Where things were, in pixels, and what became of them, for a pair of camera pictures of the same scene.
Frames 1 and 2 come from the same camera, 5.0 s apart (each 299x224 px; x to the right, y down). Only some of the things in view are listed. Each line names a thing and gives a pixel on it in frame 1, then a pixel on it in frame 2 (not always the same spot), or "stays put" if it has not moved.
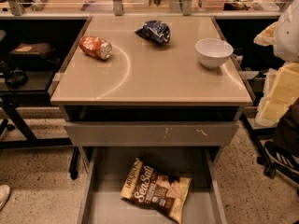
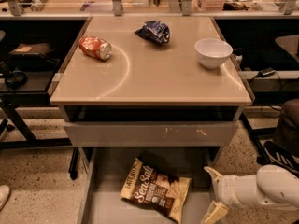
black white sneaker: x=281 y=157 stays put
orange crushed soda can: x=96 y=47 stays put
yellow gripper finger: x=266 y=36 to x=213 y=173
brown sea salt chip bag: x=151 y=189 stays put
